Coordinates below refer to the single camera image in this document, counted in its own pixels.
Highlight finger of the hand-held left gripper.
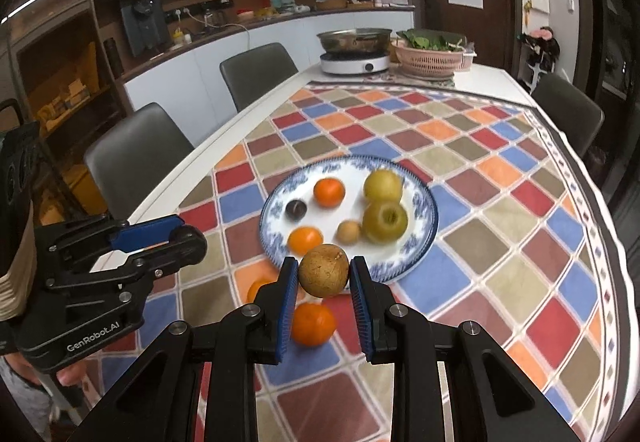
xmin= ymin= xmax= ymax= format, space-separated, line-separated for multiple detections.
xmin=45 ymin=225 xmax=208 ymax=295
xmin=35 ymin=215 xmax=186 ymax=270

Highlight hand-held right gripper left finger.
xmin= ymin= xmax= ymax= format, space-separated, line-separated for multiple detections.
xmin=65 ymin=256 xmax=300 ymax=442

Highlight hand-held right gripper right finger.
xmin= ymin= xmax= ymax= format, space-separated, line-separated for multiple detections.
xmin=350 ymin=256 xmax=581 ymax=442

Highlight small brown round fruit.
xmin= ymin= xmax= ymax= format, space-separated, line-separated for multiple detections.
xmin=336 ymin=219 xmax=362 ymax=244
xmin=298 ymin=245 xmax=350 ymax=298

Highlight small orange tangerine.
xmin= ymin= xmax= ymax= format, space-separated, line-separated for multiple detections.
xmin=288 ymin=227 xmax=324 ymax=257

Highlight green apple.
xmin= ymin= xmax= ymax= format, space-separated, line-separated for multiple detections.
xmin=362 ymin=200 xmax=409 ymax=243
xmin=363 ymin=169 xmax=404 ymax=204

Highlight blue rimmed white plate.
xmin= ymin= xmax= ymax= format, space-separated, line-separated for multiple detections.
xmin=259 ymin=155 xmax=440 ymax=284

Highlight green apple front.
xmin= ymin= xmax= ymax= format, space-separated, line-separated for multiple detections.
xmin=363 ymin=169 xmax=404 ymax=204

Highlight person's left forearm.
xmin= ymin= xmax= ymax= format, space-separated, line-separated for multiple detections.
xmin=0 ymin=202 xmax=37 ymax=323

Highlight person's left hand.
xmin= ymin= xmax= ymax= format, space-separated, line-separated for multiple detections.
xmin=56 ymin=361 xmax=90 ymax=389

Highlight grey dining chair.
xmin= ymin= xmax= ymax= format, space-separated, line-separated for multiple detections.
xmin=83 ymin=102 xmax=196 ymax=220
xmin=219 ymin=42 xmax=299 ymax=112
xmin=530 ymin=72 xmax=605 ymax=158

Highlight yellow storage box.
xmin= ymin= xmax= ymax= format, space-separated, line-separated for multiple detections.
xmin=65 ymin=162 xmax=108 ymax=218

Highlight light grey clothing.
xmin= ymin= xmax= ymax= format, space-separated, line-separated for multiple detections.
xmin=0 ymin=357 xmax=76 ymax=442

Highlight dark shelf unit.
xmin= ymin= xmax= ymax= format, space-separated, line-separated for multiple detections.
xmin=0 ymin=0 xmax=123 ymax=223

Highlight black thermos bottle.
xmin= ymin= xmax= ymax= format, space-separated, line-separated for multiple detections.
xmin=103 ymin=38 xmax=123 ymax=77

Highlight white base cabinets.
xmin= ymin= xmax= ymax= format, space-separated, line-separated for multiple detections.
xmin=122 ymin=7 xmax=417 ymax=113

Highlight white induction cooker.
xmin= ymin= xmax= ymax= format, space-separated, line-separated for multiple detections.
xmin=319 ymin=52 xmax=392 ymax=76

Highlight steel pot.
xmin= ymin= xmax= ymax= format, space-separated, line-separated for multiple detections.
xmin=316 ymin=28 xmax=393 ymax=57

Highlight pink plastic basket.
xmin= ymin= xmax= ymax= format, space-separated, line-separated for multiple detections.
xmin=394 ymin=42 xmax=468 ymax=78

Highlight white plastic basket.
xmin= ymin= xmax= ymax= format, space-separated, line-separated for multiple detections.
xmin=452 ymin=42 xmax=478 ymax=70

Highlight green leafy vegetables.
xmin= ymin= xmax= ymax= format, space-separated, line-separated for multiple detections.
xmin=397 ymin=28 xmax=466 ymax=52

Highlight pink and black bundle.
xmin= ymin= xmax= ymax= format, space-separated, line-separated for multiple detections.
xmin=520 ymin=25 xmax=561 ymax=73

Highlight dark glass sliding door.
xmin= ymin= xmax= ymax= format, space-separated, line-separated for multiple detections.
xmin=575 ymin=0 xmax=640 ymax=223

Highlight black wall appliance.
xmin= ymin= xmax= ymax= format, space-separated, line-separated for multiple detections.
xmin=120 ymin=0 xmax=166 ymax=57

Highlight wall power outlet strip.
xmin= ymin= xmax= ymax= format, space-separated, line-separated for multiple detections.
xmin=165 ymin=0 xmax=233 ymax=20

